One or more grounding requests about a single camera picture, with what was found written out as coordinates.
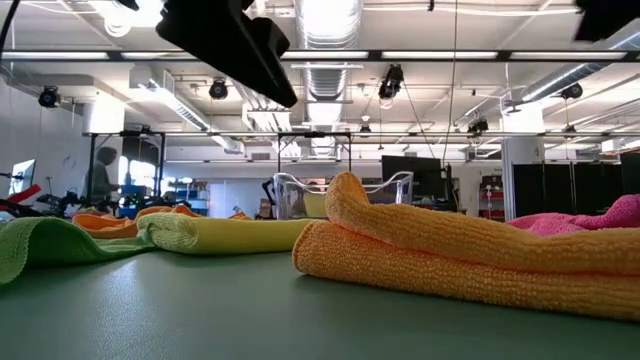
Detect white pillar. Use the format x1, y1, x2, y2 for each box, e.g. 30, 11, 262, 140
501, 99, 546, 221

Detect silver ceiling duct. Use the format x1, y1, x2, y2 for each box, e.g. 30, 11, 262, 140
294, 0, 364, 159

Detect light orange microfiber towel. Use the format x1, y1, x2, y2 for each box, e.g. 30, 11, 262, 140
292, 171, 640, 321

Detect slanted silver duct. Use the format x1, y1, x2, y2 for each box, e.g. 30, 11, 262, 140
519, 24, 640, 101

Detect person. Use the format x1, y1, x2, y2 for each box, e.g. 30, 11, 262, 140
83, 146, 121, 204

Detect green microfiber towel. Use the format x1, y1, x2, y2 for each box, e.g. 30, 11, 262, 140
0, 215, 151, 286

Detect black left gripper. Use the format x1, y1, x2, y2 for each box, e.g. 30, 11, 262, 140
155, 0, 299, 109

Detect white lit monitor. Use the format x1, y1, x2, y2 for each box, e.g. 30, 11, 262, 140
8, 158, 37, 196

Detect yellow microfiber towel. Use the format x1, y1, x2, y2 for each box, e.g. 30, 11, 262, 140
135, 212, 321, 256

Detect clear plastic bin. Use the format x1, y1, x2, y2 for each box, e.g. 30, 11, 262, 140
272, 171, 415, 221

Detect black screen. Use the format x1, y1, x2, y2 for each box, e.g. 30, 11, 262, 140
381, 154, 444, 199

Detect tall black rig frame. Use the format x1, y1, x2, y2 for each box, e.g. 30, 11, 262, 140
82, 130, 167, 206

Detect pink microfiber towel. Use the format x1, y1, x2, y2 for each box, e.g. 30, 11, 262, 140
507, 193, 640, 237

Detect red storage shelf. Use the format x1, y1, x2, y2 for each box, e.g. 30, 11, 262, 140
479, 174, 504, 219

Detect deep orange microfiber towel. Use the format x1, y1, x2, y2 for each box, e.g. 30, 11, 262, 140
72, 204, 251, 240

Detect black hanging cable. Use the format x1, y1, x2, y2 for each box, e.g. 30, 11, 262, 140
0, 0, 21, 56

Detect green table mat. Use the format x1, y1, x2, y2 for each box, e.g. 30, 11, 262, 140
0, 219, 640, 360

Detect small black rig frame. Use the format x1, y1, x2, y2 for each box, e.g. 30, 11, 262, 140
277, 131, 354, 174

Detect black partition panels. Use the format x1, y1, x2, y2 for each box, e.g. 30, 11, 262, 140
512, 162, 624, 224

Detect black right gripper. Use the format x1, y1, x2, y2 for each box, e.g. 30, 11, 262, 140
574, 0, 640, 42

